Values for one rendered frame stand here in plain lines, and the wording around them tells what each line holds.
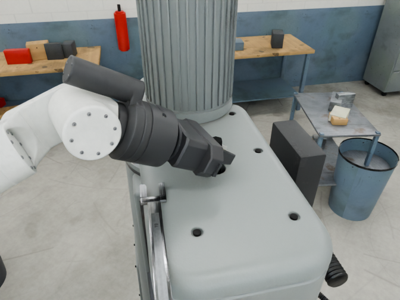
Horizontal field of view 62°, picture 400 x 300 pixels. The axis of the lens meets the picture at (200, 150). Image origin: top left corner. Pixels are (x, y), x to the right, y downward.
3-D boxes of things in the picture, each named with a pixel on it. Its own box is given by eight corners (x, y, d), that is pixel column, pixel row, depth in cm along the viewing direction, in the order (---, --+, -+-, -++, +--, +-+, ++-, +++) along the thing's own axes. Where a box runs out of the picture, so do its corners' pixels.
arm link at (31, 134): (122, 133, 42) (21, 193, 38) (102, 112, 49) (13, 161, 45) (98, 88, 38) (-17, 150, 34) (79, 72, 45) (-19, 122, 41)
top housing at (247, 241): (328, 322, 51) (356, 258, 42) (160, 361, 47) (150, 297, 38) (237, 152, 89) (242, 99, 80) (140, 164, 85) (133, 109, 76)
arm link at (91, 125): (143, 179, 43) (51, 165, 36) (116, 147, 51) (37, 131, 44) (175, 97, 40) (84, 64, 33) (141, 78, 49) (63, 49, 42)
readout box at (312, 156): (316, 209, 102) (331, 153, 90) (288, 213, 100) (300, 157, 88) (288, 169, 118) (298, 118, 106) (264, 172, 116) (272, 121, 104)
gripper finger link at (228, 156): (226, 165, 57) (199, 159, 53) (235, 150, 56) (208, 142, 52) (231, 170, 56) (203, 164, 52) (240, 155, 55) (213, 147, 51)
